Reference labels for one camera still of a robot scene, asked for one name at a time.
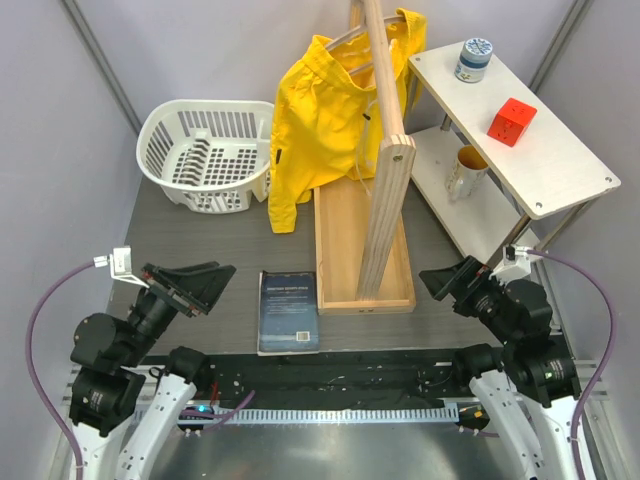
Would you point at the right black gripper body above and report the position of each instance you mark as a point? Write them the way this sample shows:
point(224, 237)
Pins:
point(482, 295)

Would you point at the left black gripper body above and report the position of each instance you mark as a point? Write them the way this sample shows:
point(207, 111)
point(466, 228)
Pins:
point(161, 284)

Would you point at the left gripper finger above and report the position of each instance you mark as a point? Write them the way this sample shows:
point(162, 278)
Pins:
point(203, 291)
point(193, 270)

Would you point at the yellow shorts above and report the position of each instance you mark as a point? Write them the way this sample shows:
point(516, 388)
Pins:
point(326, 125)

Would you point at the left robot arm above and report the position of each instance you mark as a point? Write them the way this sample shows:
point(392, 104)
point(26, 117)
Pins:
point(108, 350)

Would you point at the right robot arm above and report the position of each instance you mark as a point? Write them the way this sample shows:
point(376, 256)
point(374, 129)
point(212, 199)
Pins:
point(530, 386)

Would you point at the wooden hanger rack stand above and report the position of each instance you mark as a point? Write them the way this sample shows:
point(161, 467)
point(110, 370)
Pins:
point(362, 259)

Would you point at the dark blue book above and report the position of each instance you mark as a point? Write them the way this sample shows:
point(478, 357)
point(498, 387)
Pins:
point(288, 314)

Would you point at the white yellow ceramic mug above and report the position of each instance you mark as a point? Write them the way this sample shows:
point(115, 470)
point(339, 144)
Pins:
point(468, 170)

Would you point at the white plastic laundry basket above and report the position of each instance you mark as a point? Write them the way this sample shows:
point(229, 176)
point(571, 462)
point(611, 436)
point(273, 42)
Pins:
point(211, 156)

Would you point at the white two-tier side table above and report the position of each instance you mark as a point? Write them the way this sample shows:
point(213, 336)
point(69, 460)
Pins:
point(541, 185)

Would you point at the red cube block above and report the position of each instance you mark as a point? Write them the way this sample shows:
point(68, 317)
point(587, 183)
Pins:
point(511, 122)

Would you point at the blue white lidded jar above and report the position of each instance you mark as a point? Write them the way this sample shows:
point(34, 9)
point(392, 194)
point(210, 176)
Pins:
point(473, 60)

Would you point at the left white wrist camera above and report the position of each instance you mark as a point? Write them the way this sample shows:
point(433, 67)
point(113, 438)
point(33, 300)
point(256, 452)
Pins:
point(119, 262)

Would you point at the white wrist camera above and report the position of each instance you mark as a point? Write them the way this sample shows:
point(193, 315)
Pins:
point(119, 262)
point(515, 264)

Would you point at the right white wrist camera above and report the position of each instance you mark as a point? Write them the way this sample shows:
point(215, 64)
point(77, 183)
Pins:
point(515, 264)

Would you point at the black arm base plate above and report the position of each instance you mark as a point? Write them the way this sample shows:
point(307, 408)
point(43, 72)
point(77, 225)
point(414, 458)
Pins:
point(356, 380)

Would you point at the slotted cable duct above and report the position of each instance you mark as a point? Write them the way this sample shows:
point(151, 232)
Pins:
point(446, 414)

